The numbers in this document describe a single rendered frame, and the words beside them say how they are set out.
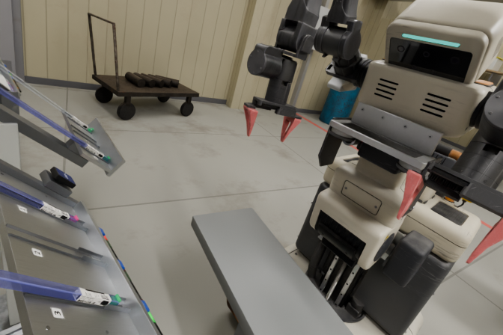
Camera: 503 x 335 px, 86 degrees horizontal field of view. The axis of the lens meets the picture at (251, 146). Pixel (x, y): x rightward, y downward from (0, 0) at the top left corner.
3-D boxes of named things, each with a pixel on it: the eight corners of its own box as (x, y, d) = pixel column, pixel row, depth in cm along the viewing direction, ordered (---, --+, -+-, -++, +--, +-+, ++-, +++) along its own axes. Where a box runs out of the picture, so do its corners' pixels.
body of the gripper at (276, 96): (296, 115, 68) (304, 86, 66) (258, 108, 65) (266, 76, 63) (286, 110, 74) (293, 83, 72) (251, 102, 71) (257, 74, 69)
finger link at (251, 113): (269, 143, 68) (279, 106, 66) (243, 138, 66) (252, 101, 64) (261, 134, 75) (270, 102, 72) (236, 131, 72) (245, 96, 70)
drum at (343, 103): (331, 118, 587) (346, 79, 555) (350, 128, 546) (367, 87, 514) (313, 117, 557) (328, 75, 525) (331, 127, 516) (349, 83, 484)
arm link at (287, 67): (303, 60, 66) (286, 57, 70) (285, 54, 61) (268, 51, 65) (295, 88, 68) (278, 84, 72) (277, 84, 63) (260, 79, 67)
